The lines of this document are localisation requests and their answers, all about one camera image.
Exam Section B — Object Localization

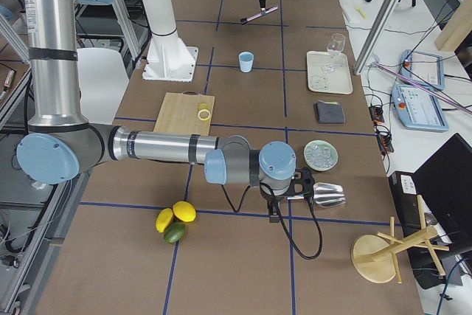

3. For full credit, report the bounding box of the steel muddler black tip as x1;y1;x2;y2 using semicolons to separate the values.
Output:
240;6;279;24

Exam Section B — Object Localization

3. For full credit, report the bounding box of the light blue cup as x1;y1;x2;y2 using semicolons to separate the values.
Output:
238;52;254;73

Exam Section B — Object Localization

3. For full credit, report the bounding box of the wooden cup tree stand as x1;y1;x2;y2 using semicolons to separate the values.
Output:
351;195;449;283

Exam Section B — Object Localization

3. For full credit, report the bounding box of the whole yellow lemon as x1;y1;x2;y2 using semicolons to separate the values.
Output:
172;201;197;223

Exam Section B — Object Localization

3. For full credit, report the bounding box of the small lemon slice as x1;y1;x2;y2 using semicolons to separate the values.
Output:
198;103;209;110

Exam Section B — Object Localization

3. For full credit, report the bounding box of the green bowl of ice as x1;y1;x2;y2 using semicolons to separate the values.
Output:
303;140;339;172

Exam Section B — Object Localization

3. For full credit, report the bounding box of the metal ice scoop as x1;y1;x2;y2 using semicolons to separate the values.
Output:
287;182;346;208

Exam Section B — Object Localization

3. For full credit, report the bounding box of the grey folded cloth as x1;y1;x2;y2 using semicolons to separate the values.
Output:
313;100;346;124

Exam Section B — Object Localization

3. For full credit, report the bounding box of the clear wine glass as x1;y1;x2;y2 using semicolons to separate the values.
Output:
325;33;346;72

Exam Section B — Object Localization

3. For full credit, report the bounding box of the cream bear tray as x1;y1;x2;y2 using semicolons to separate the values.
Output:
306;51;353;94

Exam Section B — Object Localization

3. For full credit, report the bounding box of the wooden cutting board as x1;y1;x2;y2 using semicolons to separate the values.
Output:
153;92;215;136

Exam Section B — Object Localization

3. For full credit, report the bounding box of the near teach pendant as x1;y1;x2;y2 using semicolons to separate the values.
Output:
392;84;449;132

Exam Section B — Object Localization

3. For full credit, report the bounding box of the teach pendant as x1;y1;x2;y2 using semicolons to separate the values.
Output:
392;84;449;132
399;49;445;91

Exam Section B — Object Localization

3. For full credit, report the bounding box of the green lime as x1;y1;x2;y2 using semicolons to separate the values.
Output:
164;222;186;244

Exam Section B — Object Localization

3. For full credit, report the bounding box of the far teach pendant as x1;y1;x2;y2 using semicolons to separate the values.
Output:
399;49;445;91

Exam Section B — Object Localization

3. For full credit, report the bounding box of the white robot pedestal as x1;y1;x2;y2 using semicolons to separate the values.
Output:
142;0;198;82

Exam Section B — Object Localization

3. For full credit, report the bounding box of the aluminium frame post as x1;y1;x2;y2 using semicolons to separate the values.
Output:
353;0;398;75

